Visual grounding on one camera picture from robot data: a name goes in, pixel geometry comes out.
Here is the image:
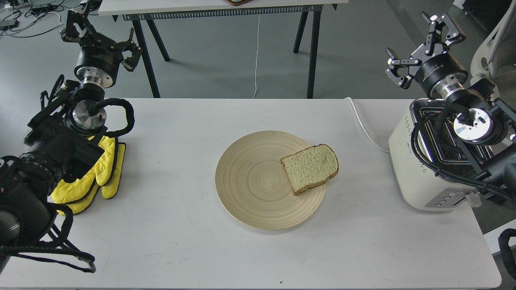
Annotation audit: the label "white toaster power cable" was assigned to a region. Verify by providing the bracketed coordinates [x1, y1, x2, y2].
[344, 97, 390, 154]

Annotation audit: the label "brown object on background table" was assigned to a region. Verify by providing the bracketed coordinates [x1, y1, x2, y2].
[225, 0, 252, 6]

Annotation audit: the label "yellow oven mitt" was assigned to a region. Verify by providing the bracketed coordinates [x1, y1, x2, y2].
[50, 136, 127, 215]

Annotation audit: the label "white background table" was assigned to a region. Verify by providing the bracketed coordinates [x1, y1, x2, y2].
[98, 0, 342, 99]

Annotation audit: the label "black floor cables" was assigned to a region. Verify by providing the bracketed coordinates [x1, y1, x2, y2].
[0, 0, 93, 39]

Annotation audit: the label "cream white toaster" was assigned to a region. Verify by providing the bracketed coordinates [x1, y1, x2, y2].
[389, 99, 495, 211]

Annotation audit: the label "round wooden plate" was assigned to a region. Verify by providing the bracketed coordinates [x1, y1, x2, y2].
[214, 130, 327, 230]

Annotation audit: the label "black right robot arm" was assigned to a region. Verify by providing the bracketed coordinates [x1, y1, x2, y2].
[385, 12, 515, 211]

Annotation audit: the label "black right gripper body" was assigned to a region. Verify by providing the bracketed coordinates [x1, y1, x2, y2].
[414, 44, 468, 97]

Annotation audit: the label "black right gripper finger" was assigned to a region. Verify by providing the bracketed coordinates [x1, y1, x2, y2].
[385, 48, 422, 89]
[421, 12, 466, 55]

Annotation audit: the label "white hanging cable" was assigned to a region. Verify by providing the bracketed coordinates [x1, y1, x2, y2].
[252, 14, 260, 99]

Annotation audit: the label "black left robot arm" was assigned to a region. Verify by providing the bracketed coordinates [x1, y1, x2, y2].
[0, 10, 142, 272]

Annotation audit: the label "white office chair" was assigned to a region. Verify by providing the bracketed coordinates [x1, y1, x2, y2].
[470, 0, 516, 101]

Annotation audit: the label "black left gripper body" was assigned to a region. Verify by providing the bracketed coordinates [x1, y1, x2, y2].
[74, 41, 123, 88]

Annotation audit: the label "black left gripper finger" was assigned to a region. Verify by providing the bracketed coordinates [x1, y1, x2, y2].
[109, 29, 142, 72]
[61, 10, 102, 46]

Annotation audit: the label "slice of bread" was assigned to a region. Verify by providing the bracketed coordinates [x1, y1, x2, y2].
[280, 144, 339, 196]

